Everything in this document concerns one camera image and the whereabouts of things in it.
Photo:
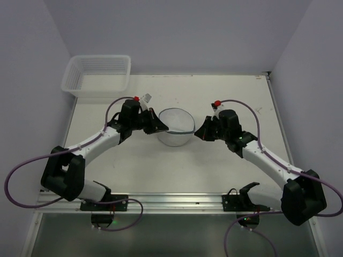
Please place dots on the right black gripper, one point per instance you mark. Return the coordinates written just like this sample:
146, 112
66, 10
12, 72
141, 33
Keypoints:
210, 129

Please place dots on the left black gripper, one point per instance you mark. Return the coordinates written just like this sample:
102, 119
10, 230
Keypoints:
149, 121

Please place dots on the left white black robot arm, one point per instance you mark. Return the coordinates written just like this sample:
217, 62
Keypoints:
64, 173

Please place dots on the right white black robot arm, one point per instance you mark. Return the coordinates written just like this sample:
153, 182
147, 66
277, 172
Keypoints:
302, 196

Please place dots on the white plastic mesh basket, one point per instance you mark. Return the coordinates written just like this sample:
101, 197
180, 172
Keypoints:
97, 76

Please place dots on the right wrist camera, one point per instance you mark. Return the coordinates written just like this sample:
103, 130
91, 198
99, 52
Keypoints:
217, 107

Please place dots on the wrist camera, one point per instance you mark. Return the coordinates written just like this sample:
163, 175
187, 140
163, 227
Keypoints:
144, 100
217, 107

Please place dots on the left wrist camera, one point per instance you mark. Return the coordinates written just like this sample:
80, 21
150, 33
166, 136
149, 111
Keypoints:
144, 100

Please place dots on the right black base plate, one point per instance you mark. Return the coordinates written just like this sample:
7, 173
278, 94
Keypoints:
239, 201

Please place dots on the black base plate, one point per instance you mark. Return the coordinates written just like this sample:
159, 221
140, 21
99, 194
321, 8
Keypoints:
115, 202
239, 201

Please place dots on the aluminium mounting rail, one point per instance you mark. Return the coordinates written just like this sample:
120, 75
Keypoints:
165, 203

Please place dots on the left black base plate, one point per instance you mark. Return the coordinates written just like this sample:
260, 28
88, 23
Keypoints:
115, 202

